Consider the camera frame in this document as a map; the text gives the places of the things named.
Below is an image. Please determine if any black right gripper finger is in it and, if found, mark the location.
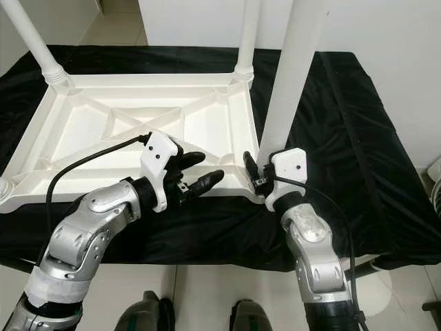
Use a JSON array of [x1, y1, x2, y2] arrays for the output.
[[243, 152, 263, 191]]

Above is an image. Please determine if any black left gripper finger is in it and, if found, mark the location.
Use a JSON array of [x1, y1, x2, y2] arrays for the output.
[[186, 169, 225, 199], [176, 150, 207, 170]]

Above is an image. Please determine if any white plastic children table top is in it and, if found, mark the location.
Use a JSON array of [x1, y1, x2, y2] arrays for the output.
[[0, 71, 269, 214]]

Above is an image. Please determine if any black table cloth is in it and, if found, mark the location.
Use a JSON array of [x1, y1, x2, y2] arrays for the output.
[[0, 45, 441, 271]]

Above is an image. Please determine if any grey robot left leg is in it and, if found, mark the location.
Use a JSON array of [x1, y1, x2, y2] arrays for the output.
[[116, 290, 173, 331]]

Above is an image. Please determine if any grey robot leg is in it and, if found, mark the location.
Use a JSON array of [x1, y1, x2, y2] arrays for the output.
[[116, 290, 173, 331], [231, 299, 276, 331]]

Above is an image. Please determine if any grey robot right leg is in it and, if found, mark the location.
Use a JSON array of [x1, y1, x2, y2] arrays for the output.
[[231, 299, 276, 331]]

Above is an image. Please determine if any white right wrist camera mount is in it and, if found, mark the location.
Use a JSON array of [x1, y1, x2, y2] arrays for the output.
[[265, 147, 307, 211]]

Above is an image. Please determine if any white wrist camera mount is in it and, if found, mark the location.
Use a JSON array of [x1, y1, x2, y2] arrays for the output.
[[140, 131, 180, 212], [265, 147, 307, 211]]

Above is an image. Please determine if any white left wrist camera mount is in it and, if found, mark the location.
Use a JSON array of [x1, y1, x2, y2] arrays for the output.
[[140, 131, 180, 212]]

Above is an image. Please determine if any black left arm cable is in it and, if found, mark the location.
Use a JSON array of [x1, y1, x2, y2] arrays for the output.
[[45, 132, 152, 228]]

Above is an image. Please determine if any white pedestal fan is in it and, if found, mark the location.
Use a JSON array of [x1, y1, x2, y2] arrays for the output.
[[429, 162, 441, 211]]

